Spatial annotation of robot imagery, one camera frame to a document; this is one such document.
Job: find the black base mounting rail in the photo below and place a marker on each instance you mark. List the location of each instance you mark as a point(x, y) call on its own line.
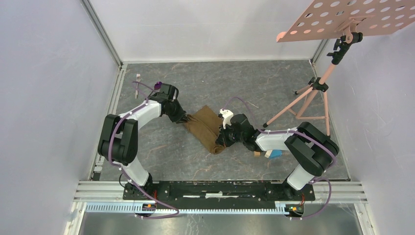
point(229, 195)

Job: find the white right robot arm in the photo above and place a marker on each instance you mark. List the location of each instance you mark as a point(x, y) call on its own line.
point(314, 151)

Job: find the cream wooden block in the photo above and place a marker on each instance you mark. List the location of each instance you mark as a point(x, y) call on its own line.
point(268, 153)

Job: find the blue wooden triangle block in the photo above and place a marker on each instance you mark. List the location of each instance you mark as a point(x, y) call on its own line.
point(275, 154)

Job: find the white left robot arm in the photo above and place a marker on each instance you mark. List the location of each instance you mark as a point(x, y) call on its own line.
point(118, 142)

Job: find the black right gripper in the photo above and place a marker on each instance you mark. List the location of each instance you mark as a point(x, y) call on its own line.
point(222, 138)

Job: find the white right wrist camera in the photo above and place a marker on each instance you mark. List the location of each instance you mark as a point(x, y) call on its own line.
point(226, 115)

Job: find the silver fork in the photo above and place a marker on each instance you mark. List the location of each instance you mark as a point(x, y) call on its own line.
point(136, 85)

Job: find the brown cloth napkin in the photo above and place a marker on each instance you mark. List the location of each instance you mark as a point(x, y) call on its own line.
point(204, 126)

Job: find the purple metallic spoon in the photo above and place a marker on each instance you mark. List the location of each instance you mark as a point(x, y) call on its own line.
point(157, 86)

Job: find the pink music stand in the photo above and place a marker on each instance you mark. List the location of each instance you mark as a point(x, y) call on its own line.
point(339, 24)

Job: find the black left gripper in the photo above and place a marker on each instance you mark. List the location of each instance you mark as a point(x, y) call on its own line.
point(181, 116)

